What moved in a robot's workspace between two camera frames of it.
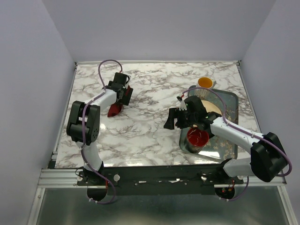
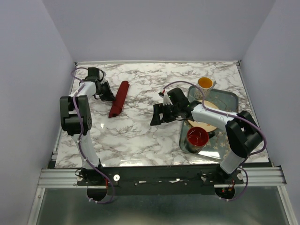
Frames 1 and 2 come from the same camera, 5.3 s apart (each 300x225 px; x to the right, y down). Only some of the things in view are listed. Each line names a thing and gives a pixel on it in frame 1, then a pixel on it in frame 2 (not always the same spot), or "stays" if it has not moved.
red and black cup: (196, 139) stays
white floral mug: (204, 82) stays
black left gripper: (124, 90) → (109, 96)
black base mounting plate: (191, 179) stays
